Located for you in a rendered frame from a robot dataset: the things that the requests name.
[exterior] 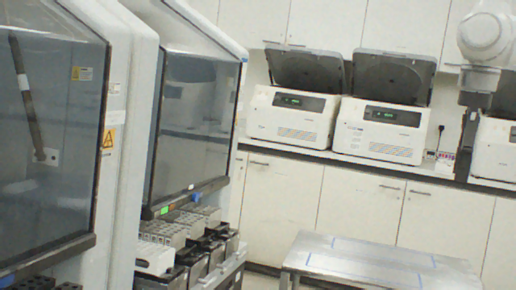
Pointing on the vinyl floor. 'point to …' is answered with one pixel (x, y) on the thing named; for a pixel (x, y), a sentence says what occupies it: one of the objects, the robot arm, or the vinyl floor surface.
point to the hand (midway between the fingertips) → (459, 173)
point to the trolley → (373, 265)
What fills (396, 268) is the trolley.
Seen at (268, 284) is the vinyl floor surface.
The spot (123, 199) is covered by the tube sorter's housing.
